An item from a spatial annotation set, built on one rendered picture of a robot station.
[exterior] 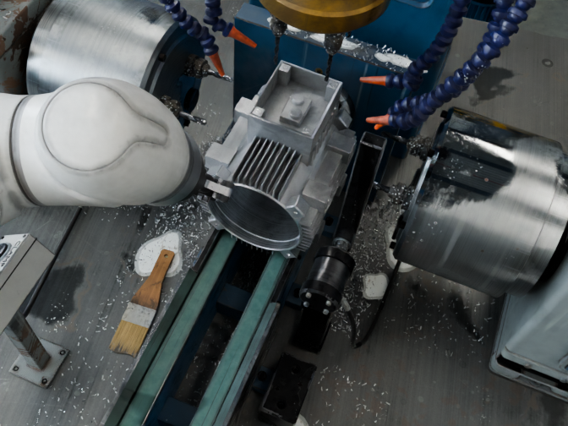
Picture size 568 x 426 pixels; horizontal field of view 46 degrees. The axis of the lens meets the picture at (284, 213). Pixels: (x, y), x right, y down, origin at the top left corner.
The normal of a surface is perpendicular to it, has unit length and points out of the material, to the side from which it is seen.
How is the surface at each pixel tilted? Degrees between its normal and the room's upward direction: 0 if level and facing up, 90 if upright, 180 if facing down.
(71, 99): 19
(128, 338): 2
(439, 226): 62
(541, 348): 90
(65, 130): 33
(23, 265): 51
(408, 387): 0
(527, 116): 0
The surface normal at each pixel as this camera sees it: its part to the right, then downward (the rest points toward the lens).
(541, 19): 0.07, -0.53
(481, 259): -0.33, 0.58
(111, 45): -0.06, -0.22
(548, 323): -0.37, 0.77
